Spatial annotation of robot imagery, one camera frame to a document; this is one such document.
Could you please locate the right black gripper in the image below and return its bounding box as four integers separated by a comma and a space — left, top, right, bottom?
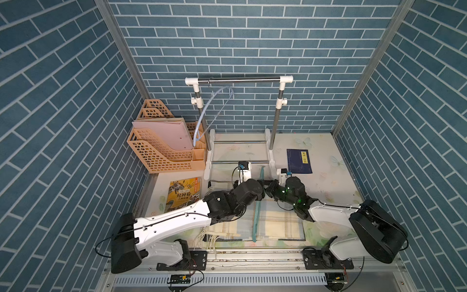
265, 180, 297, 208

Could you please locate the teal plastic hanger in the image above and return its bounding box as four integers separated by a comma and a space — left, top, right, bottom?
252, 166, 265, 243

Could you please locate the plaid cream blue scarf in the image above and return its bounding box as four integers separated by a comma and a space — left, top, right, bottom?
193, 196, 306, 249

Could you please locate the light blue plastic hanger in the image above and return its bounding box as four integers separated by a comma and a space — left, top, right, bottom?
192, 86, 234, 147

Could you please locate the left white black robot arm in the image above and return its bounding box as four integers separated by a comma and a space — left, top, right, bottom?
110, 179, 264, 274

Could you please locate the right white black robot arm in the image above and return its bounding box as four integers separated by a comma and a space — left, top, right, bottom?
261, 176, 409, 264

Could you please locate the floral tablecloth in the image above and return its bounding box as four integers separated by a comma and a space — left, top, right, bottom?
144, 132, 373, 249

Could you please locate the dark blue book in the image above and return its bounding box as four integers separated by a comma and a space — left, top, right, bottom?
287, 149, 313, 174

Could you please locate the white steel clothes rack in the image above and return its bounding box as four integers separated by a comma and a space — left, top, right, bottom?
184, 75, 294, 181

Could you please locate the yellow illustrated book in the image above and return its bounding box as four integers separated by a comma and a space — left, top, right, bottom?
165, 177, 202, 212

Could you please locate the pink folder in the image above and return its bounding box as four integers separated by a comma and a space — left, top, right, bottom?
133, 118, 194, 150

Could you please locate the orange plastic file organizer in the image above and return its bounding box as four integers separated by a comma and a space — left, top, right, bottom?
126, 99, 206, 174

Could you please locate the green circuit board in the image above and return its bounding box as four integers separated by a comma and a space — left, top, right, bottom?
168, 274, 191, 286

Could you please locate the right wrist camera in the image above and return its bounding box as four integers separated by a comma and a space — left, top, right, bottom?
277, 168, 292, 185

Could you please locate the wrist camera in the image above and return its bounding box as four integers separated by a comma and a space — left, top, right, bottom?
238, 161, 252, 184
277, 168, 292, 185

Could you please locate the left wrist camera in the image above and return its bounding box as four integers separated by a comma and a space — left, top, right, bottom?
238, 161, 252, 184

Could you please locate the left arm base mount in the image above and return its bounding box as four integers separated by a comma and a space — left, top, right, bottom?
156, 239, 208, 271

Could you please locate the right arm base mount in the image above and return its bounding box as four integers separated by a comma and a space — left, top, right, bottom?
302, 236, 354, 270

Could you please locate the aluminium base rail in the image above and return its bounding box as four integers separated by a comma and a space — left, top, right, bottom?
96, 248, 416, 292

